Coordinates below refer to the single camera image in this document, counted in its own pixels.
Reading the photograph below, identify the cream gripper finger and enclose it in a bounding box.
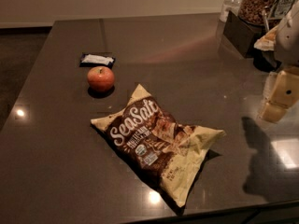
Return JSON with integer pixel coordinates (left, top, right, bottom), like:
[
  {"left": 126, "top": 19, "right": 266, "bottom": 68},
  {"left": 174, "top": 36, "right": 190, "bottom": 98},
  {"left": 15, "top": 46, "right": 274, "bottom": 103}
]
[{"left": 258, "top": 66, "right": 299, "bottom": 123}]

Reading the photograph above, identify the red apple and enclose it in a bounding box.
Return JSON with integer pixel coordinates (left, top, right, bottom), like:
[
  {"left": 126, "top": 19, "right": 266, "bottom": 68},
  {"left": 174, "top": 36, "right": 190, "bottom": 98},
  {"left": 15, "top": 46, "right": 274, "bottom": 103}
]
[{"left": 87, "top": 66, "right": 115, "bottom": 92}]

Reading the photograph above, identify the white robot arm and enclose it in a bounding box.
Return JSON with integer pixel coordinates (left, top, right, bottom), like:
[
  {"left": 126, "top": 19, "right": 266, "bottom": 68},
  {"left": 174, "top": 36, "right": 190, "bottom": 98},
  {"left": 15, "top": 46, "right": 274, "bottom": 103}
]
[{"left": 254, "top": 1, "right": 299, "bottom": 123}]

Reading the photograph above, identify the cream snack packet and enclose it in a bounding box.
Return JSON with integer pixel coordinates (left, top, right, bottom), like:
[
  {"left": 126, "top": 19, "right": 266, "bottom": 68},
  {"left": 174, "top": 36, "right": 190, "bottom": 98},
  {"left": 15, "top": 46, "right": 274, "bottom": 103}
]
[{"left": 254, "top": 26, "right": 278, "bottom": 51}]

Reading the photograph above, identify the dark brown box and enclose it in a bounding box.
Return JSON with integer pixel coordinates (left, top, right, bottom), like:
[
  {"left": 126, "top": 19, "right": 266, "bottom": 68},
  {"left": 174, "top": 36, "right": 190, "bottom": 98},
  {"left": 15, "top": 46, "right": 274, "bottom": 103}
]
[{"left": 223, "top": 11, "right": 263, "bottom": 58}]

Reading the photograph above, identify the glass jar of nuts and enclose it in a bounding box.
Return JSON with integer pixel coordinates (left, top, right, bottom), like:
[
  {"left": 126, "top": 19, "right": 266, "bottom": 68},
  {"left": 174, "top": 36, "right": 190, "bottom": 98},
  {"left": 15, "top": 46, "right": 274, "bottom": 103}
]
[{"left": 238, "top": 0, "right": 297, "bottom": 26}]

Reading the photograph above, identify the clear plastic bottle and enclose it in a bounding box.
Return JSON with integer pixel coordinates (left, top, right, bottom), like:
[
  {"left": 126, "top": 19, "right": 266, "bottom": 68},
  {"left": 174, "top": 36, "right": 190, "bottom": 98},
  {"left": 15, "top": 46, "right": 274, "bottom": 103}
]
[{"left": 219, "top": 0, "right": 242, "bottom": 22}]

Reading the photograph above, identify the sea salt chips bag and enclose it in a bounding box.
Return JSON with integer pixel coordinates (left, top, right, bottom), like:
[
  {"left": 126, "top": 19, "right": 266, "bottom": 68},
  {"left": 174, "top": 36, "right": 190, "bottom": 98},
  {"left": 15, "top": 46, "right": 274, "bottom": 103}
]
[{"left": 91, "top": 85, "right": 225, "bottom": 207}]

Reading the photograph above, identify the small blue white packet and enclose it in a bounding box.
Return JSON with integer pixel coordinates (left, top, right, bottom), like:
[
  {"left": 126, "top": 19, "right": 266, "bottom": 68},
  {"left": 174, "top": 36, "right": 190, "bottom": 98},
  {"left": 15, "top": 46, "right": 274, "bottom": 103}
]
[{"left": 79, "top": 53, "right": 115, "bottom": 68}]

